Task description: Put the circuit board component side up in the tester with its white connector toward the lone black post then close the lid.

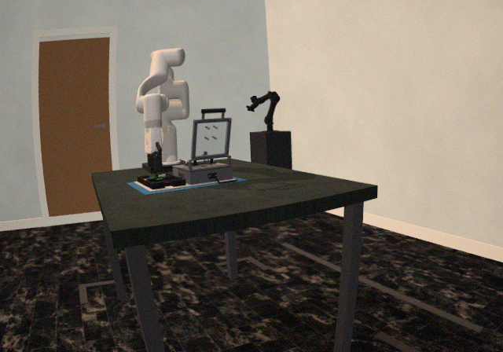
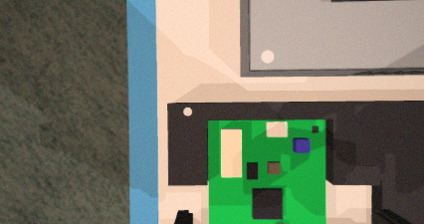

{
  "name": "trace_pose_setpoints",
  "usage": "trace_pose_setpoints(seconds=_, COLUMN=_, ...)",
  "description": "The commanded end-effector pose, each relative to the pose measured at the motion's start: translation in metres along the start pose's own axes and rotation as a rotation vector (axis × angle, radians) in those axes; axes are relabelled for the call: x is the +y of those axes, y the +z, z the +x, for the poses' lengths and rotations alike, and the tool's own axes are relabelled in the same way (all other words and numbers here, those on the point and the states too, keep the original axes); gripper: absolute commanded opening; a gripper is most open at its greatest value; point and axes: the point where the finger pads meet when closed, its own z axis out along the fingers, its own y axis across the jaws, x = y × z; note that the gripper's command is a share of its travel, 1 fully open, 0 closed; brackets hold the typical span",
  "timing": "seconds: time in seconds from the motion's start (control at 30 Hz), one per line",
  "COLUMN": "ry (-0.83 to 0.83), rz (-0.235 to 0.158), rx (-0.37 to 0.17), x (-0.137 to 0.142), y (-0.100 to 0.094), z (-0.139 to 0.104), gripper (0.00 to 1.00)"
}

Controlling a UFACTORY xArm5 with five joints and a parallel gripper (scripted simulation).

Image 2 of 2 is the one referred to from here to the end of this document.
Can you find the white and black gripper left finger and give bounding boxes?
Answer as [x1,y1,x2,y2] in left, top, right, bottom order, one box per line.
[174,210,193,224]

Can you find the green circuit board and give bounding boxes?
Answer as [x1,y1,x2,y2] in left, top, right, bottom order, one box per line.
[208,119,326,224]

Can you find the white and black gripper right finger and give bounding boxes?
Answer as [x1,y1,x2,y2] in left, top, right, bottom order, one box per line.
[371,209,412,224]

